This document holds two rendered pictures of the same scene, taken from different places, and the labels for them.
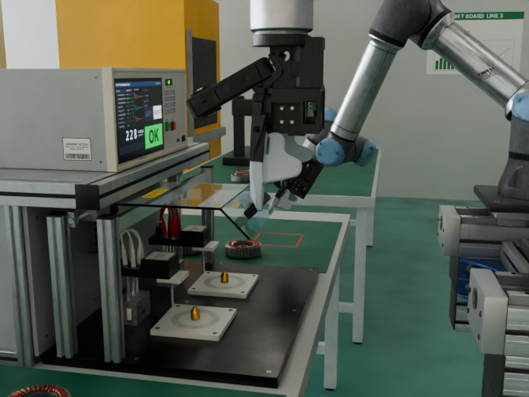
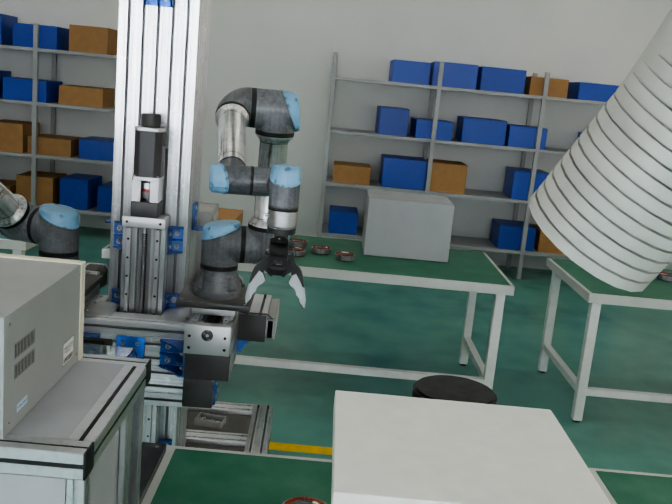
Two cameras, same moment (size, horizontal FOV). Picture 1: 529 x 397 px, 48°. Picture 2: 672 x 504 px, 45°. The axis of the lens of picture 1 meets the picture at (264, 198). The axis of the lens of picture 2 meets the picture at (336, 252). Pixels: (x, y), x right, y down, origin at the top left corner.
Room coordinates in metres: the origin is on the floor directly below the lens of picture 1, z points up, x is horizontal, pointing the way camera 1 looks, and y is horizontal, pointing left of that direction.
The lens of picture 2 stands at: (1.02, 1.92, 1.71)
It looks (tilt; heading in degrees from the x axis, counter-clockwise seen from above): 12 degrees down; 258
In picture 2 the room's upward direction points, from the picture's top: 5 degrees clockwise
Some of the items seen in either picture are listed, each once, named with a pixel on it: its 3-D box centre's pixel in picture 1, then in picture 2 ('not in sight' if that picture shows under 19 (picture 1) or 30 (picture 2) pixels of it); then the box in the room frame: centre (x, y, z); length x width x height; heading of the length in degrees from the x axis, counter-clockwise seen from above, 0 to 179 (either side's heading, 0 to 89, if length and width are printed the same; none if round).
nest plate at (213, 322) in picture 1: (195, 320); not in sight; (1.23, 0.15, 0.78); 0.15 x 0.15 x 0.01; 78
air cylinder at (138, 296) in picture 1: (133, 306); not in sight; (1.26, 0.29, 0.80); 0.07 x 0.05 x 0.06; 168
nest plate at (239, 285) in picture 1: (224, 283); not in sight; (1.47, 0.10, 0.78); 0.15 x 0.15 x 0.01; 78
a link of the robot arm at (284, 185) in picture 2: not in sight; (284, 187); (0.74, -0.02, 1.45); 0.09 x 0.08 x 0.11; 88
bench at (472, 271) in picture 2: not in sight; (306, 311); (0.18, -2.59, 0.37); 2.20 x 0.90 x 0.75; 168
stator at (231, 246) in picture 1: (243, 248); not in sight; (1.81, 0.07, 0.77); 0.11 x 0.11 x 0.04
